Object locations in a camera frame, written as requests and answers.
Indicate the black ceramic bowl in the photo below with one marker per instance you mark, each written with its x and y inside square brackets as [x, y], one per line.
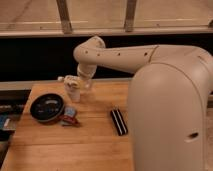
[47, 107]

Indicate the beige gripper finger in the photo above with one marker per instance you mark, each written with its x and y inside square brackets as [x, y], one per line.
[72, 81]

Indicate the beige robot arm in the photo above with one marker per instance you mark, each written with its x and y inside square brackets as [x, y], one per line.
[166, 103]

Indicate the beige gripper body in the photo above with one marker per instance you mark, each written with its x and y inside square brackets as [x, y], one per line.
[86, 73]

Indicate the red small tool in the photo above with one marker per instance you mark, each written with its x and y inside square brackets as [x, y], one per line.
[70, 120]

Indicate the clear plastic bottle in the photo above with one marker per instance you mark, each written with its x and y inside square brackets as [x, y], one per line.
[73, 93]

